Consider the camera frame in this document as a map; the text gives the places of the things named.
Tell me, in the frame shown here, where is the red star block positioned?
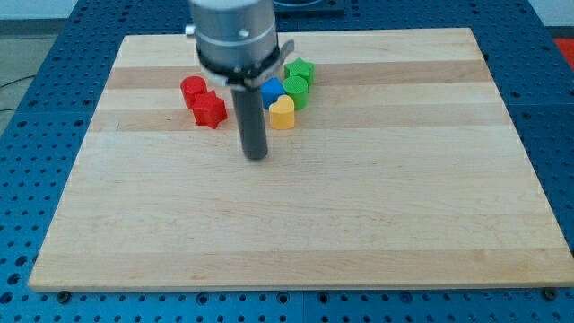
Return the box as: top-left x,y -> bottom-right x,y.
191,91 -> 228,129

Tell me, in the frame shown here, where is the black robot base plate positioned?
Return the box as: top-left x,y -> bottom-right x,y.
273,0 -> 345,13

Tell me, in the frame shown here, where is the red cylinder block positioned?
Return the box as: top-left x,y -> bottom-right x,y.
180,75 -> 207,109

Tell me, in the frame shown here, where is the green star block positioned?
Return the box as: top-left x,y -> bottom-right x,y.
283,57 -> 315,85

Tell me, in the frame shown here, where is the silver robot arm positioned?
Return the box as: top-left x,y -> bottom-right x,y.
186,0 -> 295,160

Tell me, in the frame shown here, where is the black cable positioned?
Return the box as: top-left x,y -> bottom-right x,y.
0,74 -> 36,113

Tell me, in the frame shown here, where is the yellow heart block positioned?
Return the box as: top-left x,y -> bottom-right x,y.
269,95 -> 295,130

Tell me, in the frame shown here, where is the wooden board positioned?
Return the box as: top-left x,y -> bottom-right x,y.
29,28 -> 573,292

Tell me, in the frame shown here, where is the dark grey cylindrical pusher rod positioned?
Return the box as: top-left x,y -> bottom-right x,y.
231,88 -> 268,160

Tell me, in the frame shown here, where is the blue block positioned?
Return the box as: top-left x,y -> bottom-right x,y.
261,77 -> 285,109

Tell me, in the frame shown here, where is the green cylinder block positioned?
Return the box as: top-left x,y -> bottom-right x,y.
283,76 -> 309,110

